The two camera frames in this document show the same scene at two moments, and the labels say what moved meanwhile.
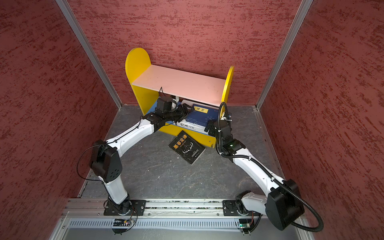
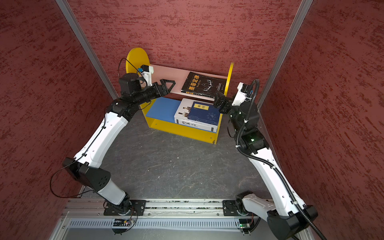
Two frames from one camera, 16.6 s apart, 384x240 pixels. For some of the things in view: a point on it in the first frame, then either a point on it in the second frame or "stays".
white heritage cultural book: [190, 125] stays
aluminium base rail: [81, 219] stays
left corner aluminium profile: [73, 23] stays
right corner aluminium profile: [301, 13] stays
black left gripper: [183, 114] to [164, 86]
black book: [187, 147] to [203, 85]
